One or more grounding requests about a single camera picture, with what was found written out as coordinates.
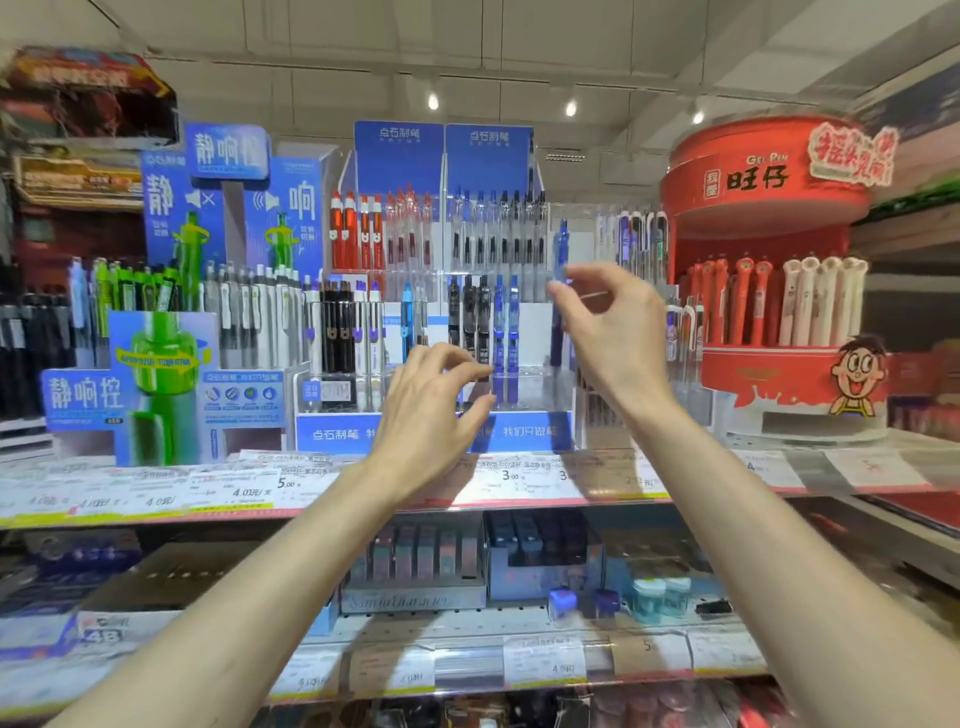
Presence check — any person's left hand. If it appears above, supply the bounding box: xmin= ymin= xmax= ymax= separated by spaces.
xmin=364 ymin=341 xmax=499 ymax=506

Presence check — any person's right hand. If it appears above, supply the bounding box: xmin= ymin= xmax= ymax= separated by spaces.
xmin=546 ymin=261 xmax=678 ymax=423

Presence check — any blue clear-barrel pen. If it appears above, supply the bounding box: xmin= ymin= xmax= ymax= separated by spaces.
xmin=549 ymin=219 xmax=573 ymax=370

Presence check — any person's right forearm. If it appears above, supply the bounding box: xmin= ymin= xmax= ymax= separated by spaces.
xmin=630 ymin=381 xmax=960 ymax=728

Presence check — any person's left forearm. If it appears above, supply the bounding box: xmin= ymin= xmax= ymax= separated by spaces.
xmin=45 ymin=459 xmax=430 ymax=728

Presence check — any dark blue pen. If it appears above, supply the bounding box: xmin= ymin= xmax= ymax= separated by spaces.
xmin=492 ymin=275 xmax=507 ymax=406
xmin=507 ymin=275 xmax=522 ymax=406

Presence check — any row of clear black-grip pens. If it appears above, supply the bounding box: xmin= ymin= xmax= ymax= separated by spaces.
xmin=448 ymin=187 xmax=551 ymax=283

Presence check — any row of clear purple pens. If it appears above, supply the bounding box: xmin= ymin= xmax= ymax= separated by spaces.
xmin=596 ymin=210 xmax=670 ymax=286

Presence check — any clear acrylic pen display stand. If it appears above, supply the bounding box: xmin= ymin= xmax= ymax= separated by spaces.
xmin=292 ymin=120 xmax=580 ymax=456

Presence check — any blue box of erasers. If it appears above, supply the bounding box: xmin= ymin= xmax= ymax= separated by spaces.
xmin=485 ymin=510 xmax=606 ymax=603

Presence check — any grey box of correction tapes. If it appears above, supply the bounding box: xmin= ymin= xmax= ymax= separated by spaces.
xmin=340 ymin=517 xmax=489 ymax=618

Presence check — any row of black and white pens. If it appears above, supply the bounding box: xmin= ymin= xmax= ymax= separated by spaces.
xmin=303 ymin=273 xmax=388 ymax=378

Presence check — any blue header card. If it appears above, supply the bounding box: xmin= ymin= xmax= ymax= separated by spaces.
xmin=444 ymin=123 xmax=536 ymax=201
xmin=354 ymin=120 xmax=446 ymax=201

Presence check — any row of orange red pens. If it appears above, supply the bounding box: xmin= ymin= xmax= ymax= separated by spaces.
xmin=684 ymin=255 xmax=775 ymax=348

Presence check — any red round display stand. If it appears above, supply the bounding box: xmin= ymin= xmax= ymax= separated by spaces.
xmin=658 ymin=114 xmax=895 ymax=442

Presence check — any lower shelf price tag strip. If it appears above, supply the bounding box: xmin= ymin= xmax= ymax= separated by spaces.
xmin=0 ymin=626 xmax=769 ymax=715

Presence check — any row of cream white pens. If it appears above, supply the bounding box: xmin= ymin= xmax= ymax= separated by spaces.
xmin=775 ymin=255 xmax=871 ymax=348

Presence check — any row of grey white pens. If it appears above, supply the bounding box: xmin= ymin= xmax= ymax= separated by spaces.
xmin=202 ymin=261 xmax=310 ymax=357

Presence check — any shelf edge price tag strip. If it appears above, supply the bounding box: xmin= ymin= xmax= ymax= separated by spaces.
xmin=0 ymin=447 xmax=960 ymax=531

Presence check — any cartoon boy cutout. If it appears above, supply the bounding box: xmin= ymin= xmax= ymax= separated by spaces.
xmin=827 ymin=334 xmax=891 ymax=418

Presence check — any blue green cardboard display stand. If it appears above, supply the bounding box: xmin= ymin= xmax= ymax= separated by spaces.
xmin=40 ymin=123 xmax=340 ymax=468

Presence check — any red white cutout sign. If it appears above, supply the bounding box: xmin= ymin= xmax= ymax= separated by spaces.
xmin=807 ymin=122 xmax=900 ymax=189

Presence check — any brown cardboard box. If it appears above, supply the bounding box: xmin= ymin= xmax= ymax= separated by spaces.
xmin=78 ymin=540 xmax=260 ymax=613

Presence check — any row of green pens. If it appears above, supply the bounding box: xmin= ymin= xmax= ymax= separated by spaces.
xmin=69 ymin=255 xmax=205 ymax=316

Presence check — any red notebook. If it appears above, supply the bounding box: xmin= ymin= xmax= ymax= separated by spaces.
xmin=861 ymin=490 xmax=960 ymax=543

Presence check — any dark blue product box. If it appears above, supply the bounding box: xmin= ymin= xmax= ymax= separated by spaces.
xmin=0 ymin=528 xmax=144 ymax=603

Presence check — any group of dark pens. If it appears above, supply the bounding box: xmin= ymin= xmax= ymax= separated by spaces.
xmin=0 ymin=291 xmax=75 ymax=423

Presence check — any yellow brown packaged box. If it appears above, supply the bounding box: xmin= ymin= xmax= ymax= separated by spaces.
xmin=10 ymin=152 xmax=145 ymax=213

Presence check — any dark red packaged box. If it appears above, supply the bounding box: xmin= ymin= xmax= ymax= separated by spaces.
xmin=0 ymin=45 xmax=181 ymax=151

